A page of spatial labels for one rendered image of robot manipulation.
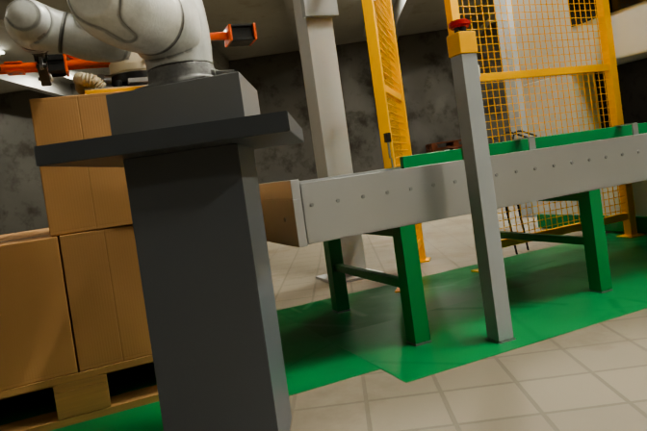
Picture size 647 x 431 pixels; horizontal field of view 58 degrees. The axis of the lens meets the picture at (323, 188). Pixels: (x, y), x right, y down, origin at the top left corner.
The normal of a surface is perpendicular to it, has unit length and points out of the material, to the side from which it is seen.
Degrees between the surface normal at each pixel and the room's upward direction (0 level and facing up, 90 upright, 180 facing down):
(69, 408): 90
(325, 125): 90
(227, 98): 90
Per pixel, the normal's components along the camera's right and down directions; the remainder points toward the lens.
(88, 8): -0.17, 0.09
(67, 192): 0.31, -0.02
